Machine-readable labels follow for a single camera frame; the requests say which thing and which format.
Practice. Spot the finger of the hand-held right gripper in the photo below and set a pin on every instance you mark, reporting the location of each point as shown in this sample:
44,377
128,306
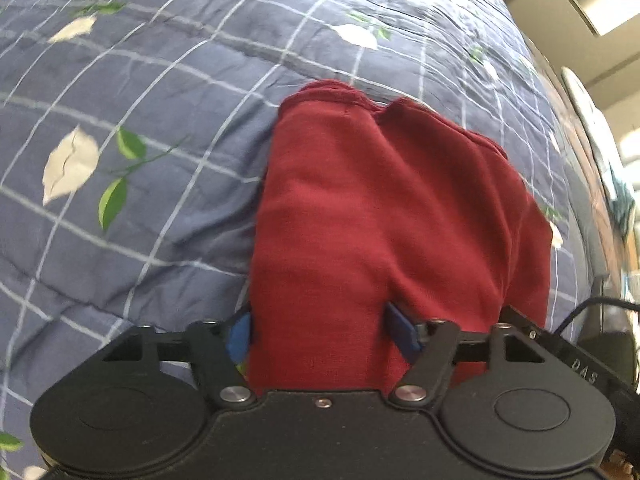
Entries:
520,320

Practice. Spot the blue checked floral blanket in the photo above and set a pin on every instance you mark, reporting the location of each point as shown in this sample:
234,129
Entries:
150,85

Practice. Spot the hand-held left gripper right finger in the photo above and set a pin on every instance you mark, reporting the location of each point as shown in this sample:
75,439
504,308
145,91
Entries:
402,332

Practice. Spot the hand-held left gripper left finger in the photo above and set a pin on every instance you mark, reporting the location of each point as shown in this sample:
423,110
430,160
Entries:
239,337

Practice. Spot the dark red cloth garment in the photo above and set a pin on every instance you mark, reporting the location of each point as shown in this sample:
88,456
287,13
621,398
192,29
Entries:
380,210

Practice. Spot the white object with teal print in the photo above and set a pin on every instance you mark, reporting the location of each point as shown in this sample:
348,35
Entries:
592,120

